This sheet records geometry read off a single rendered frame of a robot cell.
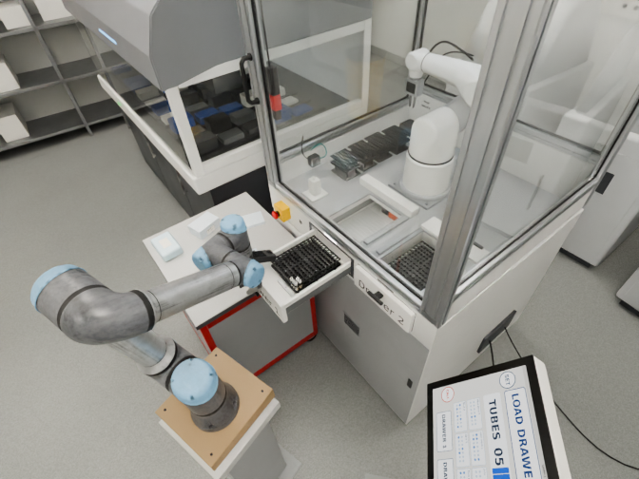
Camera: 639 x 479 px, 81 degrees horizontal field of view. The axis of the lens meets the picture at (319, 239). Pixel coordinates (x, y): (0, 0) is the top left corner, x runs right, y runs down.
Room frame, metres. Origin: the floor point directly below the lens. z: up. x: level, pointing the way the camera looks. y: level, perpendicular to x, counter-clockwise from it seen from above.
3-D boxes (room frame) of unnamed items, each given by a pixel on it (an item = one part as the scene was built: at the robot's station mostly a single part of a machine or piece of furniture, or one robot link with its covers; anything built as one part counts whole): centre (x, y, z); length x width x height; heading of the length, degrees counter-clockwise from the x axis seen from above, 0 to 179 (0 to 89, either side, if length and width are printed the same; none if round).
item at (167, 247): (1.25, 0.71, 0.78); 0.15 x 0.10 x 0.04; 37
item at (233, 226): (0.86, 0.27, 1.20); 0.09 x 0.08 x 0.11; 143
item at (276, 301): (0.88, 0.23, 0.87); 0.29 x 0.02 x 0.11; 35
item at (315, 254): (1.00, 0.06, 0.87); 0.22 x 0.18 x 0.06; 125
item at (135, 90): (2.67, 0.66, 1.13); 1.78 x 1.14 x 0.45; 35
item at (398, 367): (1.31, -0.46, 0.40); 1.03 x 0.95 x 0.80; 35
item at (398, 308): (0.81, -0.22, 0.87); 0.29 x 0.02 x 0.11; 35
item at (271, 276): (1.00, 0.06, 0.86); 0.40 x 0.26 x 0.06; 125
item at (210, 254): (0.77, 0.31, 1.20); 0.11 x 0.11 x 0.08; 53
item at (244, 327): (1.23, 0.45, 0.38); 0.62 x 0.58 x 0.76; 35
